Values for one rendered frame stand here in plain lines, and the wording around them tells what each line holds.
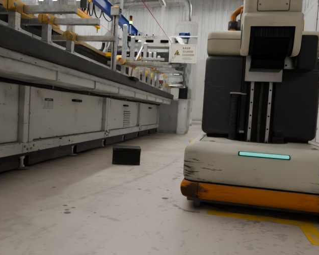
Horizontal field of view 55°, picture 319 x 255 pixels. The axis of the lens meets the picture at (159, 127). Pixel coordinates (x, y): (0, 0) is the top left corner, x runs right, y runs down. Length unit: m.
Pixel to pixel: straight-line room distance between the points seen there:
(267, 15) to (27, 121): 1.39
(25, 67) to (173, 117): 4.32
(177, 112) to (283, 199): 4.41
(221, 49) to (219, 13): 10.83
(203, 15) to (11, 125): 11.02
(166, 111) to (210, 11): 7.33
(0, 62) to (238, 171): 1.07
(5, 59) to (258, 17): 1.06
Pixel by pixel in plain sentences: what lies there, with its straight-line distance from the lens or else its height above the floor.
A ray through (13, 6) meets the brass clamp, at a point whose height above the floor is 0.80.
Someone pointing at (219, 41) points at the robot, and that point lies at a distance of 1.59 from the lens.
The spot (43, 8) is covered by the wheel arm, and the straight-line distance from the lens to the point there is 1.51.
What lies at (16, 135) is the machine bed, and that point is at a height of 0.20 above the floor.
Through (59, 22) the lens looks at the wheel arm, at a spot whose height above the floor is 0.82.
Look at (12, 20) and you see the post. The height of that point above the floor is 0.74.
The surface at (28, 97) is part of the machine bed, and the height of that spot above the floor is 0.43.
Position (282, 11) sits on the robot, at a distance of 1.38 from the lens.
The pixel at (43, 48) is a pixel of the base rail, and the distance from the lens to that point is 1.64.
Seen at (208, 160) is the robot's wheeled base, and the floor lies 0.21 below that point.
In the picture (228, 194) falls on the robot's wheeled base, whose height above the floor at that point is 0.09.
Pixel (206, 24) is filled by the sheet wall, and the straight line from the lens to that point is 12.31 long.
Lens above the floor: 0.39
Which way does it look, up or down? 3 degrees down
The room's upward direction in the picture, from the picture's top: 3 degrees clockwise
